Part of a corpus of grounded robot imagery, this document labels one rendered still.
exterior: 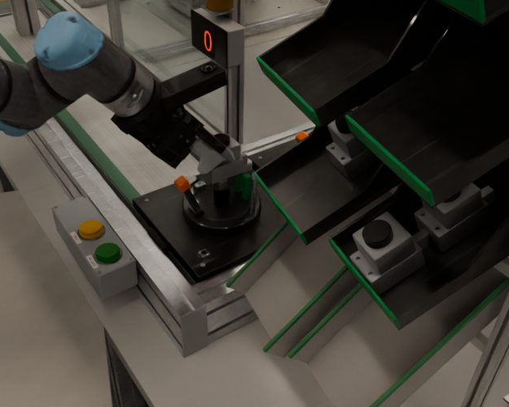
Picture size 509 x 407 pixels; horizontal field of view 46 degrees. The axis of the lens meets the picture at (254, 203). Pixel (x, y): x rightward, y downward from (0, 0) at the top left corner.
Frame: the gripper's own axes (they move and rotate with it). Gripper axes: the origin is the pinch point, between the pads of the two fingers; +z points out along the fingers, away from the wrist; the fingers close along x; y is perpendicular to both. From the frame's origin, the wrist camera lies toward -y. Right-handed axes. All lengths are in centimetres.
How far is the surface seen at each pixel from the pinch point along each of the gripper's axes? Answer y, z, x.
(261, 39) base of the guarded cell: -33, 59, -78
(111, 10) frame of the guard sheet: -8, 11, -75
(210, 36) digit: -13.7, -3.0, -17.9
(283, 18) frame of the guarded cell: -44, 64, -82
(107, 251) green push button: 25.4, -4.2, -1.2
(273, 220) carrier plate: 4.3, 14.0, 7.1
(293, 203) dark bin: -0.7, -11.3, 27.1
